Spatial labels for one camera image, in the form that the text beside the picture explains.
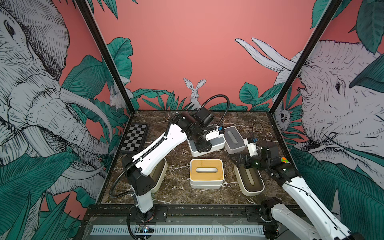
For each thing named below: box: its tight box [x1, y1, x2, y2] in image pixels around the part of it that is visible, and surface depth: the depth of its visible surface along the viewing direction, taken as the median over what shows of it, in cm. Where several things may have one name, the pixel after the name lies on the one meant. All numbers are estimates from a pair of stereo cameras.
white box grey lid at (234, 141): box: [223, 125, 246, 155], surface depth 103 cm
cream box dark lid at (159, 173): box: [149, 157, 168, 194], surface depth 83 cm
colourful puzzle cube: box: [281, 156, 291, 164], surface depth 92 cm
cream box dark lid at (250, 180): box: [234, 164, 265, 197], surface depth 81 cm
